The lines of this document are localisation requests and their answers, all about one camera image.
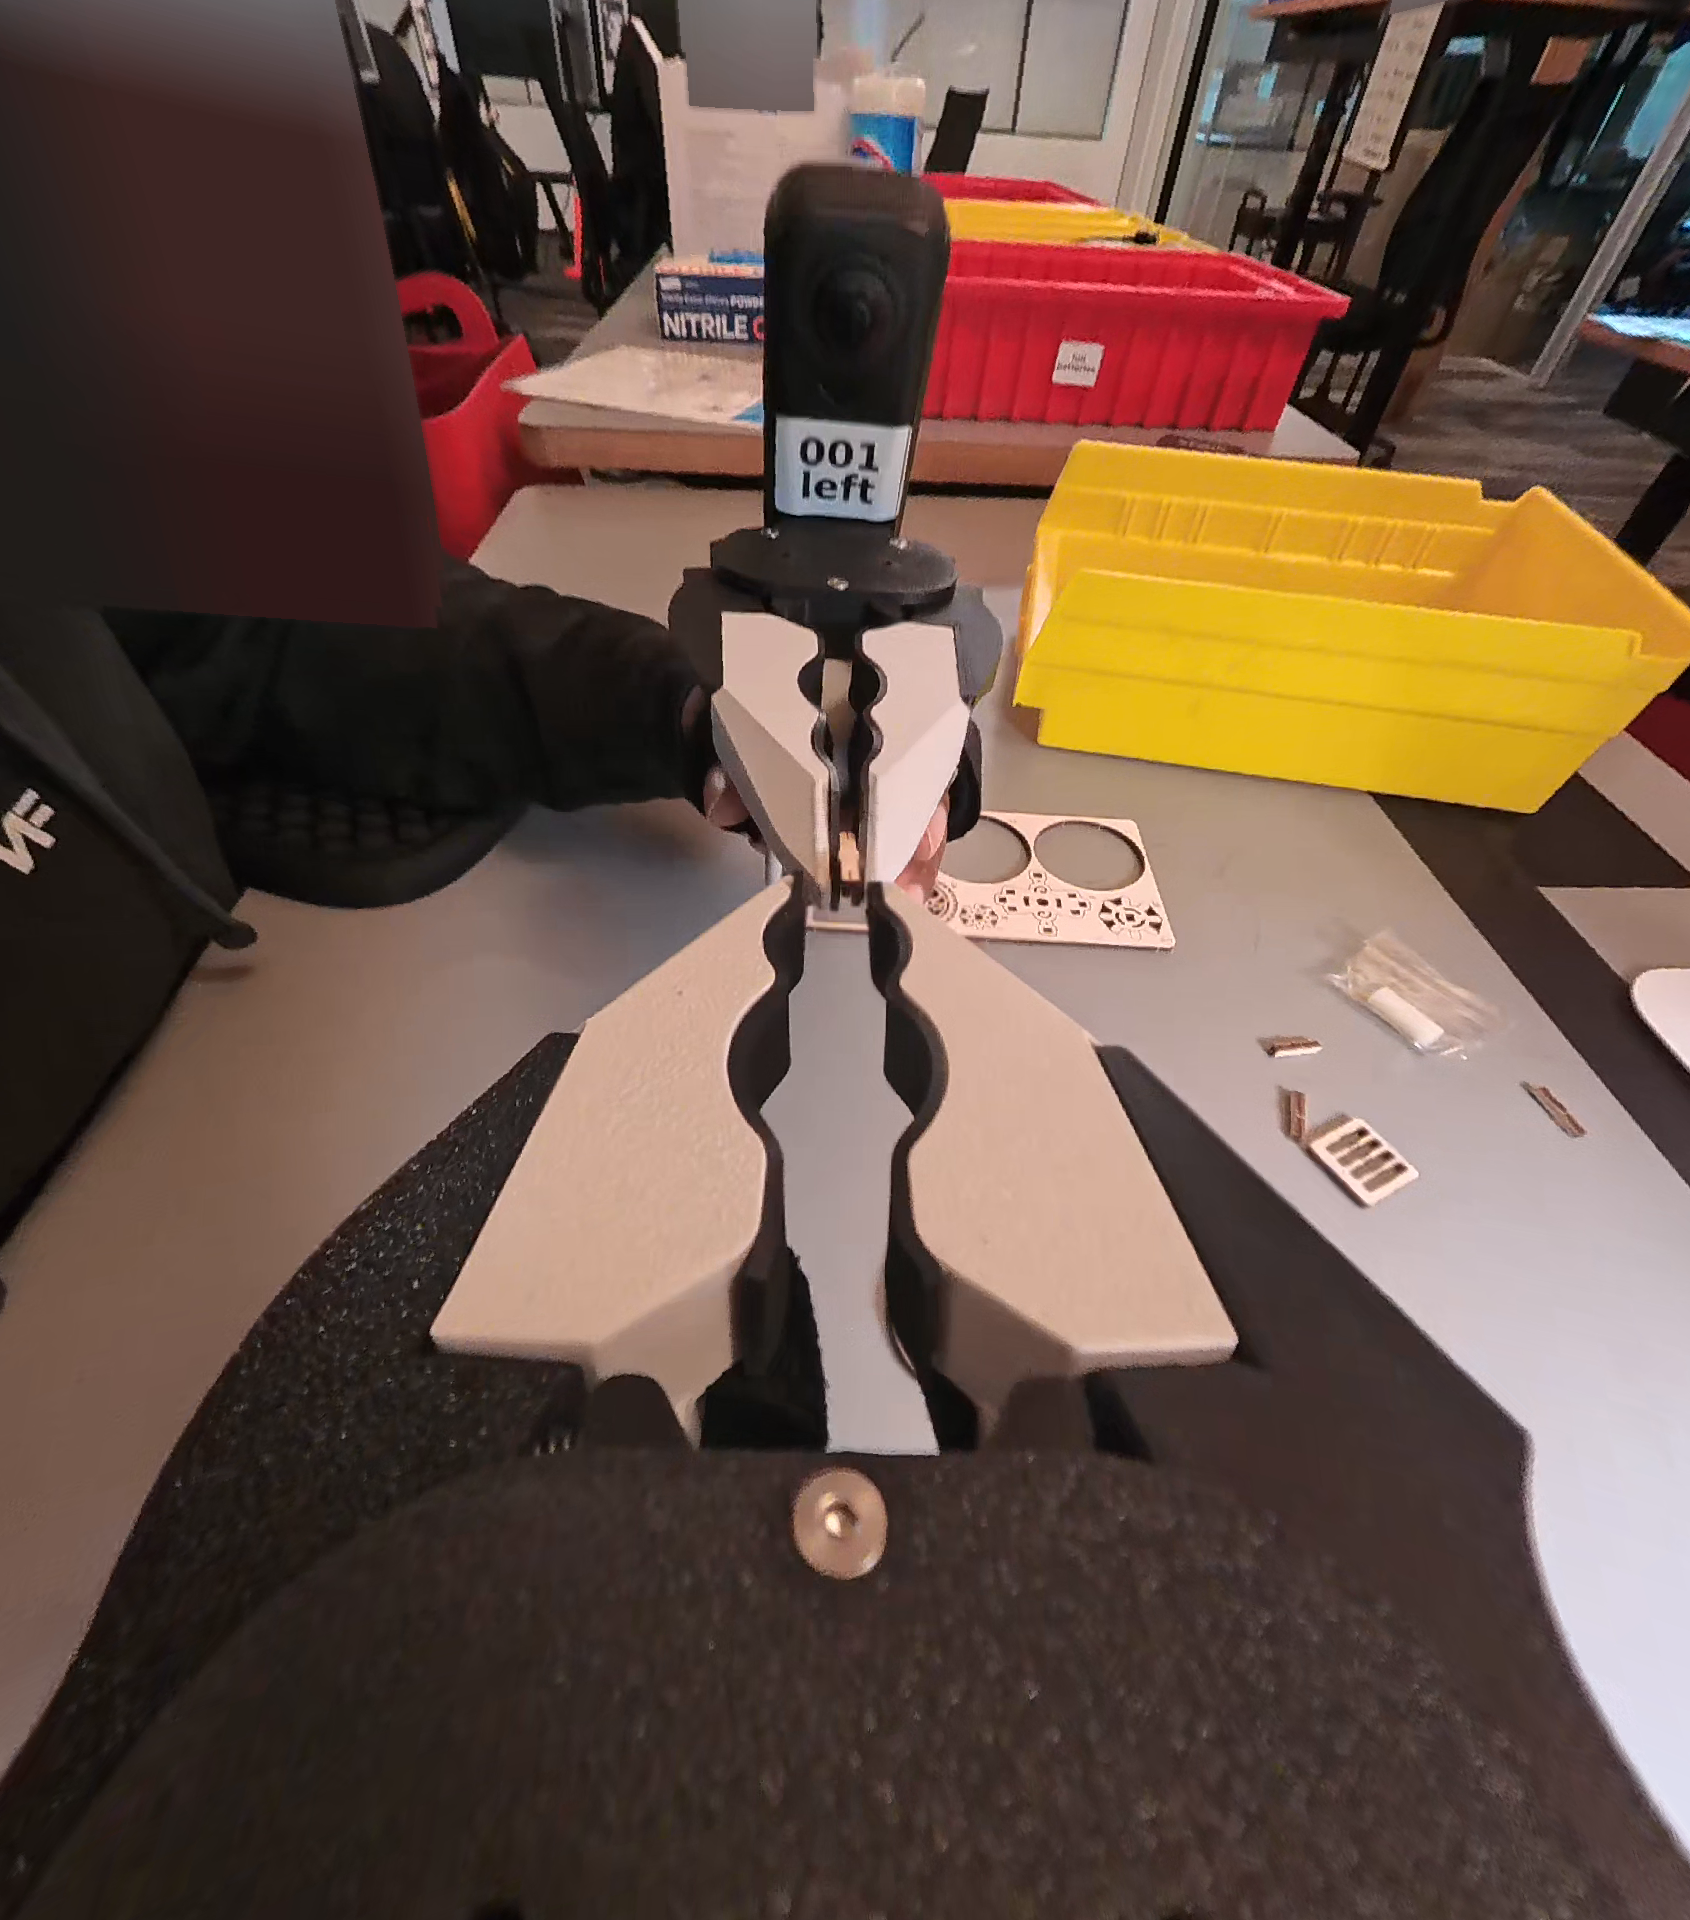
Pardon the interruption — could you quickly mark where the white wipes canister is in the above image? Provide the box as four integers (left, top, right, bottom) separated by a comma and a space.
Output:
849, 67, 929, 177

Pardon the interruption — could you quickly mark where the clear plastic sheet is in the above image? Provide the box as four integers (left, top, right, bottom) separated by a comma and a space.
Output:
501, 343, 773, 434

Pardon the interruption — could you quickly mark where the person's left forearm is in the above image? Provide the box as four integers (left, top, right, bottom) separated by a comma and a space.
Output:
106, 562, 717, 912

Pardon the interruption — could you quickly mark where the blue white glove box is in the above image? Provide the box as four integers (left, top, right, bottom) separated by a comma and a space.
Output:
652, 246, 777, 347

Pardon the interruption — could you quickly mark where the person's left hand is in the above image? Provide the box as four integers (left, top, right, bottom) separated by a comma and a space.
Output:
699, 725, 990, 901

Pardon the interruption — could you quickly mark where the wooden grille piece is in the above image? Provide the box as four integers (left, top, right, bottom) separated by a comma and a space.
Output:
1305, 1111, 1423, 1209

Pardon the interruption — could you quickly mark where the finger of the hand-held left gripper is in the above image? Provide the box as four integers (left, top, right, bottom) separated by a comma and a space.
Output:
711, 609, 849, 911
845, 618, 978, 906

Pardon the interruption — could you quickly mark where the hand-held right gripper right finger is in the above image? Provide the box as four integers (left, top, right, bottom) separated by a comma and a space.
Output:
866, 883, 1241, 1451

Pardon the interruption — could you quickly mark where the large red plastic bin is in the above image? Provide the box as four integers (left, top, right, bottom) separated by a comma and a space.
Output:
921, 236, 1352, 433

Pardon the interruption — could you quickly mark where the tall wooden table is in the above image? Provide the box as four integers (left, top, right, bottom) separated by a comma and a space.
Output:
1242, 0, 1690, 469

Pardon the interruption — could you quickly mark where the person's black hoodie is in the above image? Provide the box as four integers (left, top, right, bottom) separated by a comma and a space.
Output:
0, 592, 260, 1413

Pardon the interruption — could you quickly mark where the wooden cutout sheet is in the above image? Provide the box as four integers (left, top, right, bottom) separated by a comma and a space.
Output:
921, 811, 1178, 955

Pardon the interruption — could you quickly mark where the grey desk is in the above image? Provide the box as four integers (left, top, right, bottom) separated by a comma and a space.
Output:
0, 481, 1690, 1920

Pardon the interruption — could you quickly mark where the black hanging jacket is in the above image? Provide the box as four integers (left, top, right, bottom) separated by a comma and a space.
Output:
603, 19, 678, 267
363, 22, 549, 289

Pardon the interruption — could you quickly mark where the clear plastic parts bag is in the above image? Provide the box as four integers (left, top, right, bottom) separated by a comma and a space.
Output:
1323, 924, 1503, 1059

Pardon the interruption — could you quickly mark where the flat yellow plastic bin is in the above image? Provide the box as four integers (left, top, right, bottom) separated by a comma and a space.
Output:
943, 201, 1211, 252

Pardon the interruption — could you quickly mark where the red bin with handle hole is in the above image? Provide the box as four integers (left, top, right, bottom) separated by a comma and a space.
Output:
394, 275, 587, 560

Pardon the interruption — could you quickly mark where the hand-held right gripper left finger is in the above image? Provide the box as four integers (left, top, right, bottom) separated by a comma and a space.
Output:
428, 877, 836, 1451

